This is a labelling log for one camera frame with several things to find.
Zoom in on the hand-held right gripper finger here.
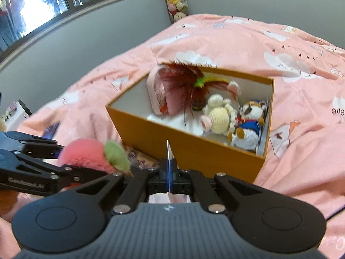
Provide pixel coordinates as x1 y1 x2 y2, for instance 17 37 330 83
169 159 263 213
77 159 170 214

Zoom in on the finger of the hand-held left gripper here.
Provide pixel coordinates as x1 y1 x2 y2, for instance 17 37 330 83
15 152 109 190
7 131 66 159

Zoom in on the pink strawberry plush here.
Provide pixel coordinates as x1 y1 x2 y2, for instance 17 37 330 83
57 137 133 175

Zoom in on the thin white card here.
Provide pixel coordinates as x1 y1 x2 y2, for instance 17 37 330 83
165 139 173 195

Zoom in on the orange cardboard box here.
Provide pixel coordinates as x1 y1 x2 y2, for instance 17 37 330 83
106 63 276 186

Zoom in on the pink pouch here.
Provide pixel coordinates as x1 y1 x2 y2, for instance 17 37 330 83
146 64 190 117

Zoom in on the red feather cat toy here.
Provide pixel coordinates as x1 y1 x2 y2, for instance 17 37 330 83
158 62 234 127

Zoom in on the dark blue object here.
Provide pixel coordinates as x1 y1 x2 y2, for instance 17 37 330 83
42 122 61 142

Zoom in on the dark printed card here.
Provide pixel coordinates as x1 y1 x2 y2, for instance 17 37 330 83
124 146 163 171

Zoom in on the white cabinet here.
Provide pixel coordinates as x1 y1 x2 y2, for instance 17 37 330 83
0 99 33 131

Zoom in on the white paper sheet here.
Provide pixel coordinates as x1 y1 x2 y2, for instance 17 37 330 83
147 111 206 137

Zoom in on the cream crochet doll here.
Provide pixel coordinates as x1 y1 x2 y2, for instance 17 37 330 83
199 80 242 136

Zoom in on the raccoon plush toy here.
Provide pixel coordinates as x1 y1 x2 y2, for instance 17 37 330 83
227 99 270 152

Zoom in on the window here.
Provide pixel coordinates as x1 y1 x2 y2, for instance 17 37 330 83
0 0 149 63

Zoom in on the pink printed blanket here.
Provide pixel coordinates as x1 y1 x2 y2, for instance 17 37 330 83
0 13 345 259

